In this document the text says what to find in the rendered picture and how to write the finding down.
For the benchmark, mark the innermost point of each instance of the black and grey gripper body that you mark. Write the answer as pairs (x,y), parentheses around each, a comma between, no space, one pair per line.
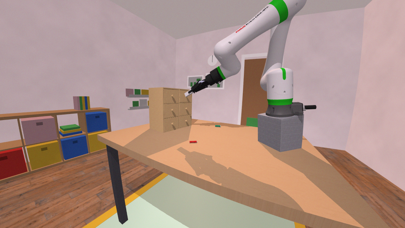
(208,80)

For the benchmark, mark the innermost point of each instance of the brown wooden drawer front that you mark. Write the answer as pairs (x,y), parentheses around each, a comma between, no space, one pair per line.
(171,123)
(171,109)
(184,120)
(183,98)
(184,108)
(171,95)

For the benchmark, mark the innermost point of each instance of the small wooden chest of drawers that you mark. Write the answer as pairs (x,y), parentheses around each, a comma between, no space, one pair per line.
(156,107)

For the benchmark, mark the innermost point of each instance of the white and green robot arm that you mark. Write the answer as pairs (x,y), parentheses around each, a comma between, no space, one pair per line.
(277,81)

